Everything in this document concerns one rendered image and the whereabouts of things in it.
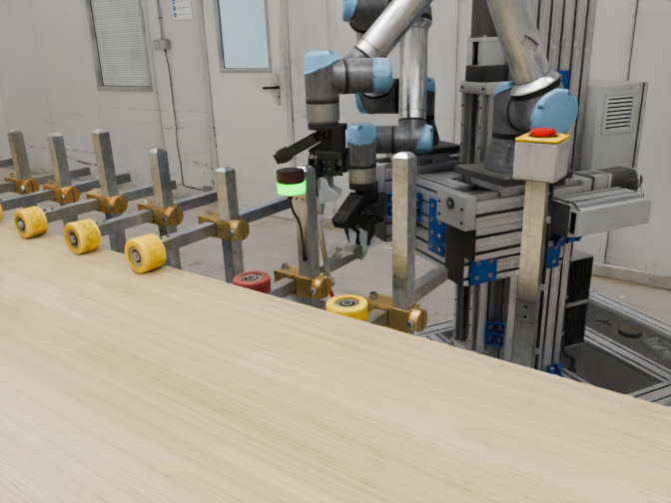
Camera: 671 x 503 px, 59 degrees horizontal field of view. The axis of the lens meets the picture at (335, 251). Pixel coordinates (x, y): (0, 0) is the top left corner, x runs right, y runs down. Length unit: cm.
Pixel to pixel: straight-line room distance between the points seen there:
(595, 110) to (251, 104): 347
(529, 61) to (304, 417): 98
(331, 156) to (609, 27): 255
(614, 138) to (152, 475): 170
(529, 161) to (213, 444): 65
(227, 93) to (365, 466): 464
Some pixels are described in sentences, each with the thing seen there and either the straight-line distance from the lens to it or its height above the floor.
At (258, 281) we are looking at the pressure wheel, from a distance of 126.
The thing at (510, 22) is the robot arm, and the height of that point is 141.
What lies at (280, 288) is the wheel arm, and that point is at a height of 86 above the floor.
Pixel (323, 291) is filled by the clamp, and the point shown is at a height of 84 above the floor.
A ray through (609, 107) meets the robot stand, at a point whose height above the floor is 117.
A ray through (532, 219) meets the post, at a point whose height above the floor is 108.
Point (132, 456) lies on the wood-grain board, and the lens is 81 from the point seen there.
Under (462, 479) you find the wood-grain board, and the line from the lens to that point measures 74.
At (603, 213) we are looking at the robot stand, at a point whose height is 93.
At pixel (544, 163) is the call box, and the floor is 118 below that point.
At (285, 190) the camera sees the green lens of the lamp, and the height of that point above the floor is 109.
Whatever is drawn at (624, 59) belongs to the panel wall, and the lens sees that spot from 366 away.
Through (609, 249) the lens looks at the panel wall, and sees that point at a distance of 383.
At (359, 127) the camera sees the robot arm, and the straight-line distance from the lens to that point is 152.
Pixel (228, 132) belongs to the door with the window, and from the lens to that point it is 527.
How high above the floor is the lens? 137
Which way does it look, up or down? 19 degrees down
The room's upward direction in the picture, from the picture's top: 2 degrees counter-clockwise
